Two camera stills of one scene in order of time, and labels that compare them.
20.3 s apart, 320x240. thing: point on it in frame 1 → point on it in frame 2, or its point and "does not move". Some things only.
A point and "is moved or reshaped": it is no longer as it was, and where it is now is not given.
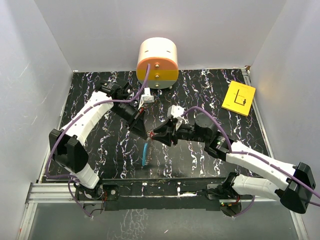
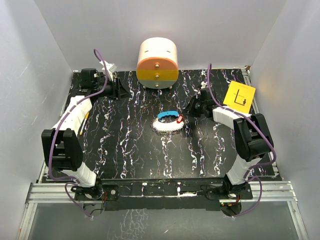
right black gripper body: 187,132 → 196,108
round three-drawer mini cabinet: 161,54 does not move
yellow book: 239,98 does not move
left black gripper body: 125,111 → 109,88
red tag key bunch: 152,134 is moved or reshaped
